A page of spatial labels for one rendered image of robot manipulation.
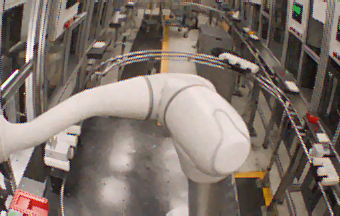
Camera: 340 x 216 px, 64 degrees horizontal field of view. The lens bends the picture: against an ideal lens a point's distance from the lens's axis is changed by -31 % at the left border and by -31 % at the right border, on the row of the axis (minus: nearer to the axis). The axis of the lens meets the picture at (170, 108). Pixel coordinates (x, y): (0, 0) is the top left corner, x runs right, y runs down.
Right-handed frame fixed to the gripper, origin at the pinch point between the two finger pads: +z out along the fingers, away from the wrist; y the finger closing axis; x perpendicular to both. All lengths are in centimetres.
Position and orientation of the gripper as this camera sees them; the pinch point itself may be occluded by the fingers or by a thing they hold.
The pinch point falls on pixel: (5, 197)
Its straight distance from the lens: 102.0
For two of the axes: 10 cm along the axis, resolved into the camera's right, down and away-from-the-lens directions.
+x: 9.9, 1.2, 0.6
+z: -1.4, 8.9, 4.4
